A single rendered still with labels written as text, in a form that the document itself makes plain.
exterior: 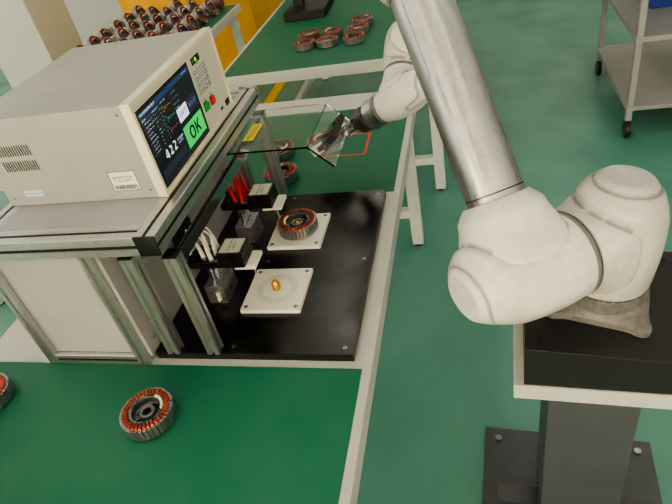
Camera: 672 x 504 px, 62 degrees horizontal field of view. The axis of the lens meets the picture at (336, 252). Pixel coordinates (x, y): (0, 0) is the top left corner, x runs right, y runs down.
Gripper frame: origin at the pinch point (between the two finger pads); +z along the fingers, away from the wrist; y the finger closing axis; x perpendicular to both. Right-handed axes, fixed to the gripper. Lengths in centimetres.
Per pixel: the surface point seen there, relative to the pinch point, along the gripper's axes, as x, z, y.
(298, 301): -22, -17, -56
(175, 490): -27, -19, -104
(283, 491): -36, -35, -95
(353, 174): -13.9, 1.7, 3.3
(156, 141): 26, -23, -63
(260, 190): 2.4, -3.5, -34.6
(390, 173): -19.7, -8.3, 6.9
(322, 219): -14.9, -5.8, -24.9
